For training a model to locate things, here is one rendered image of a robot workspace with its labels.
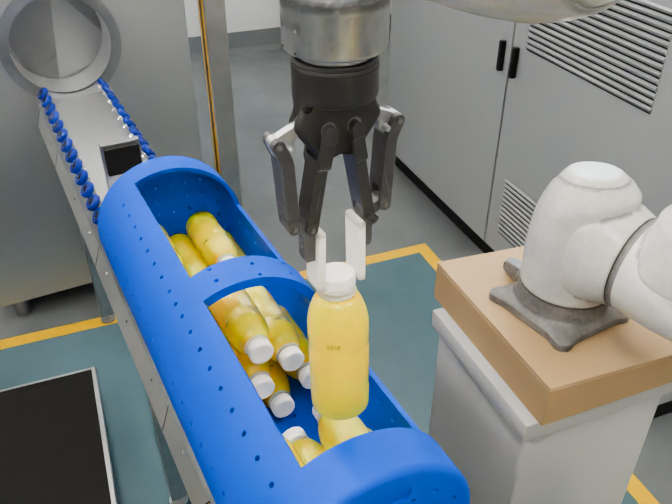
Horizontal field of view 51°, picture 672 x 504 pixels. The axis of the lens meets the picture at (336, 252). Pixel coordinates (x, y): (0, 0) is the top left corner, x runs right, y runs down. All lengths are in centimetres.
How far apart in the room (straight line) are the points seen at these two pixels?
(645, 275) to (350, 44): 67
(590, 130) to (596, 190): 143
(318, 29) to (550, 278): 74
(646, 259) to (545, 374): 24
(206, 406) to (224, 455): 8
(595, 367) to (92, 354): 211
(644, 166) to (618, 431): 118
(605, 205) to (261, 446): 62
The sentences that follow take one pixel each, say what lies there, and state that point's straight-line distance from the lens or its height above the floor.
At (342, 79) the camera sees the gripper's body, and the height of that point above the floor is 166.
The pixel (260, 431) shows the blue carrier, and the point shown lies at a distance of 88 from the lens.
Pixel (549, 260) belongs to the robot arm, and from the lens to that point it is 118.
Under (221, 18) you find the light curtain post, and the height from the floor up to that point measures 132.
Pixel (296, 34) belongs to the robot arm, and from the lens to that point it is 57.
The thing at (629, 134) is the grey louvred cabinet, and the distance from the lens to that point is 242.
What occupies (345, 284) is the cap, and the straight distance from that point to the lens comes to 70.
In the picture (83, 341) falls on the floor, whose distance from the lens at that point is 298.
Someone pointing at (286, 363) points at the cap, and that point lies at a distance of 112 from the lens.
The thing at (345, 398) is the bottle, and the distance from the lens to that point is 78.
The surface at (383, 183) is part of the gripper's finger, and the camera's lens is 67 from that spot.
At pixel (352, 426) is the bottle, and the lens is 99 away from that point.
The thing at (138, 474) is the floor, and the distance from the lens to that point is 245.
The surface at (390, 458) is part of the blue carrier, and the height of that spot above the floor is 123.
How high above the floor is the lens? 186
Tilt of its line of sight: 34 degrees down
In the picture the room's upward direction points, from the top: straight up
